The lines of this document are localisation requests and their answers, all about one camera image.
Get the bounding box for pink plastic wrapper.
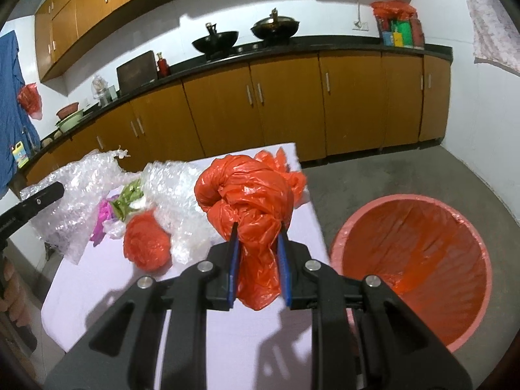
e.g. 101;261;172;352
90;199;118;246

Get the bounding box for orange bag over boxes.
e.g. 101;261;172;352
370;0;419;45

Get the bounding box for green box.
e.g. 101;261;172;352
392;22;413;47

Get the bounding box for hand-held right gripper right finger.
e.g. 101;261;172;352
277;229;474;390

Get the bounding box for pink plastic waste bin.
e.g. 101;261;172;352
328;195;493;352

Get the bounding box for brown lower kitchen cabinets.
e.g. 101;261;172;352
24;51;451;188

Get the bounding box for clear bubble wrap sheet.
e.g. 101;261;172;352
142;160;222;267
20;146;143;267

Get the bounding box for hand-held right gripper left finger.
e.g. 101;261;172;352
44;221;241;390

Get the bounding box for black wok with handle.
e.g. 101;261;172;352
192;22;240;59

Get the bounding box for brown wall cabinets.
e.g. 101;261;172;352
34;0;179;84

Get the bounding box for yellow detergent bottle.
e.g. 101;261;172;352
12;141;29;168

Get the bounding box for green and white plastic wrapper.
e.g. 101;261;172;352
108;179;151;222

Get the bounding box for red box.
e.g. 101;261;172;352
410;18;426;46

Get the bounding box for green basin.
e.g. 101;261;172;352
56;110;88;133

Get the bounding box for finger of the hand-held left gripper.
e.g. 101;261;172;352
0;181;66;248

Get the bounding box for blue hanging cloth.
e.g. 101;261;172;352
0;30;41;200

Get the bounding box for black wok with lid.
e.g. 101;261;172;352
250;7;300;43

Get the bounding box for red basin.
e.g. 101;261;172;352
56;102;82;120

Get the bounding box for glass jar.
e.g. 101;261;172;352
91;74;108;100

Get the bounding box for red hanging plastic bag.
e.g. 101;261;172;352
17;82;43;120

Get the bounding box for gas stove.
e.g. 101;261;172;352
203;38;293;62

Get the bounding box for floral pink curtain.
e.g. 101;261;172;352
455;0;520;76

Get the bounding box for person's left hand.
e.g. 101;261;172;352
0;252;27;328

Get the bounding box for dark cutting board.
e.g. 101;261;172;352
116;51;159;92

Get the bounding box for black kitchen countertop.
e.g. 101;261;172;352
28;36;453;163

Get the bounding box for small balled orange plastic bag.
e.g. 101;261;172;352
123;211;171;272

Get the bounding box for large orange plastic bag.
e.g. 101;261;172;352
194;150;307;311

